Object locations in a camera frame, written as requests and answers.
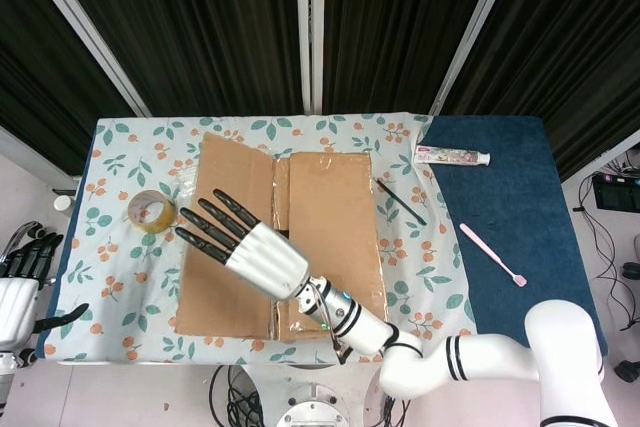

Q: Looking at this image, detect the pink toothbrush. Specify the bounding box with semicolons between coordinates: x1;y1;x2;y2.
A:
458;222;527;288

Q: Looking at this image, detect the white upright frame post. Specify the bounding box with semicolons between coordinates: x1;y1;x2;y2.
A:
19;0;151;118
429;0;526;116
294;0;326;114

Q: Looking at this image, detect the floral print tablecloth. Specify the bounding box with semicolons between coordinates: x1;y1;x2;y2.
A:
42;114;486;366

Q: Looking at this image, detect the bundle of white plastic tubes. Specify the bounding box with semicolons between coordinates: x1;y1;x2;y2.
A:
172;170;200;201

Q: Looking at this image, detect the white toothpaste tube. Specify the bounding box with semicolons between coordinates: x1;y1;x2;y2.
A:
413;143;492;167

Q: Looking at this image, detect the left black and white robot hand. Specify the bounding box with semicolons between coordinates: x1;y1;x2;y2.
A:
0;234;90;351

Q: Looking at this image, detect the thin black stick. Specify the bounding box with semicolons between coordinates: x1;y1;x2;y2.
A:
375;177;427;226

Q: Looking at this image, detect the black pleated curtain panel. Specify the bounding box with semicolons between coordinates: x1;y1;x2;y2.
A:
442;0;640;181
44;0;307;117
0;0;139;176
323;0;501;116

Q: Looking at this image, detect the metal leg with caster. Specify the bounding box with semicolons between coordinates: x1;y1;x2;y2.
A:
0;219;62;268

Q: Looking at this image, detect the brown cardboard box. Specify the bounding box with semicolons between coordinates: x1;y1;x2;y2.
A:
173;131;390;344

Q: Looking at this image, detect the black electronic device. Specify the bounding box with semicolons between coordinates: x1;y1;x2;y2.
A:
592;172;640;209

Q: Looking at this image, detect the black cable bundle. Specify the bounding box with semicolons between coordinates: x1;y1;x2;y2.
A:
208;364;265;427
382;394;414;427

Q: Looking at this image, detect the metal robot base column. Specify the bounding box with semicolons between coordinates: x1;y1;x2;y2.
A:
274;380;352;427

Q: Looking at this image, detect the yellow packing tape roll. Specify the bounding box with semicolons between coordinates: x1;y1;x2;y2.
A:
126;189;177;234

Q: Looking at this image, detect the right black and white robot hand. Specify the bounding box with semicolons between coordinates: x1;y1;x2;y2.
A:
174;188;312;303

